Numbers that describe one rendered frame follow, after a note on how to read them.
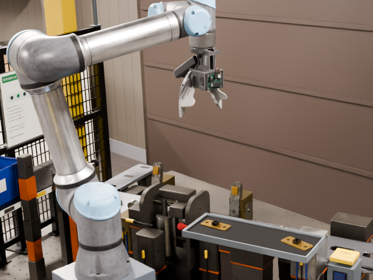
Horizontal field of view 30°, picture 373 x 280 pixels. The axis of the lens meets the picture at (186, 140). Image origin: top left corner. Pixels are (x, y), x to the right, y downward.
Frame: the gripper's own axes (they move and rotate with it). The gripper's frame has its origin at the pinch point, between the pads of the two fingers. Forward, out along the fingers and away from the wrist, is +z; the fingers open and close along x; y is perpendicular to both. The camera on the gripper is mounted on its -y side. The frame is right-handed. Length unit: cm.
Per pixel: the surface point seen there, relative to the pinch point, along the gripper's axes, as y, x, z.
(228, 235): 24.7, -9.6, 27.9
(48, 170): -95, -7, 42
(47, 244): -95, -10, 76
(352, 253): 54, 7, 27
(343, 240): 25, 37, 43
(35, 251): -68, -27, 63
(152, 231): -6.1, -14.5, 36.4
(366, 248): 34, 38, 43
